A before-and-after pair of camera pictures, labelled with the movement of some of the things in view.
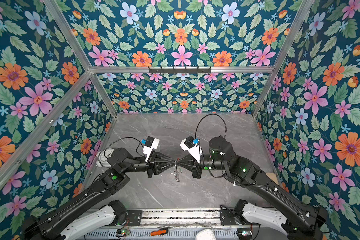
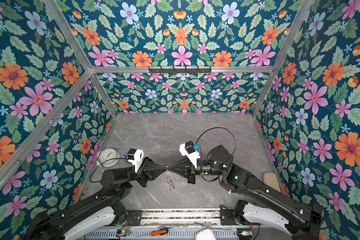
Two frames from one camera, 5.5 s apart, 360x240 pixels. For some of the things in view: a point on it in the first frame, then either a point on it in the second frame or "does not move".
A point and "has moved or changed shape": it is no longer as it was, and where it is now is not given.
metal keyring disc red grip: [176, 172] has moved or changed shape
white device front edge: [207, 234] does not move
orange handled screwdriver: [161, 231] does not move
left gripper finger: [164, 159] -> [154, 166]
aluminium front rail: [181, 217] does not move
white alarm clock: [102, 157] does not move
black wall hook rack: [179, 70] does not move
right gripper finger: [181, 166] -> [186, 177]
